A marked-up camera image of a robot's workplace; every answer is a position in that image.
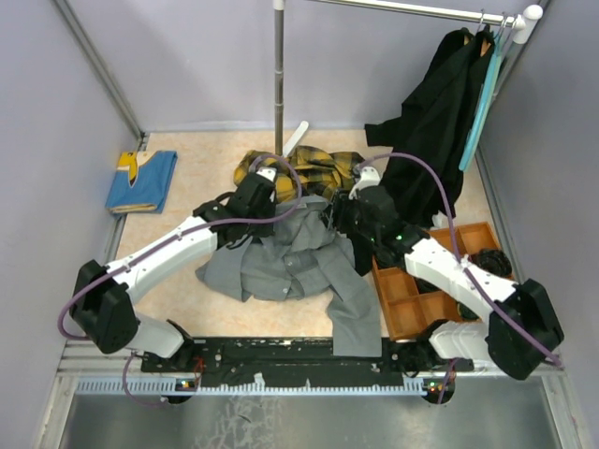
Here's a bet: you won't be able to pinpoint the grey button-up shirt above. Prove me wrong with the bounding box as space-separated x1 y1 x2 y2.
196 196 382 357

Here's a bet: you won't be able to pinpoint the teal plastic hanger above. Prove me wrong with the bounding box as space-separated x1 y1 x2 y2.
493 14 517 63
459 16 507 172

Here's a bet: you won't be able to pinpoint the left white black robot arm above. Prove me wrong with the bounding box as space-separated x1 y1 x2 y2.
69 168 276 371

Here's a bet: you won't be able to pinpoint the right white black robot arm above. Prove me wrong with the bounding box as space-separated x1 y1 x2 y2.
328 186 564 381

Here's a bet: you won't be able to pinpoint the yellow black plaid shirt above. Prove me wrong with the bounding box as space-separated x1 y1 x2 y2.
233 145 365 203

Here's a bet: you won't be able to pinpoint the folded blue shirt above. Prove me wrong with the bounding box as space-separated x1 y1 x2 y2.
106 151 178 215

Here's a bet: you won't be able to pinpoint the white rack foot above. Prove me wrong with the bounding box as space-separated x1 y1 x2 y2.
282 121 309 157

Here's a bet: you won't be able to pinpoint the black hanging garments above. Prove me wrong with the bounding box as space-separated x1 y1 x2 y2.
364 26 495 228

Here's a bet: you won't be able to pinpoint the orange wooden compartment tray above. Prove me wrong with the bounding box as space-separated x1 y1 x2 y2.
372 222 500 341

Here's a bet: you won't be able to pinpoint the rolled dark blue tie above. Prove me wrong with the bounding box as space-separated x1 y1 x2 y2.
470 249 513 278

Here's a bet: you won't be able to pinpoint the metal clothes rack pole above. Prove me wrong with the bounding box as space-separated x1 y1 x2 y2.
273 0 285 155

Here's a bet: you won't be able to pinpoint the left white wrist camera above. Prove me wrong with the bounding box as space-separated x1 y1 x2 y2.
256 167 278 182

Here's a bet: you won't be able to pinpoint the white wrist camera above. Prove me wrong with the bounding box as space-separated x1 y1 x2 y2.
256 167 278 182
348 166 381 200

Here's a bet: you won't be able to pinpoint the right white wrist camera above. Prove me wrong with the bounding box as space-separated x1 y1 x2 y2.
348 166 381 200

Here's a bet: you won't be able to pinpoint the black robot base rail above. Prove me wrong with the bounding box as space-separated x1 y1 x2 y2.
141 337 449 387

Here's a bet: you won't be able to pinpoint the horizontal metal clothes rail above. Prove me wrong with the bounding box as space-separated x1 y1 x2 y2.
322 0 544 30

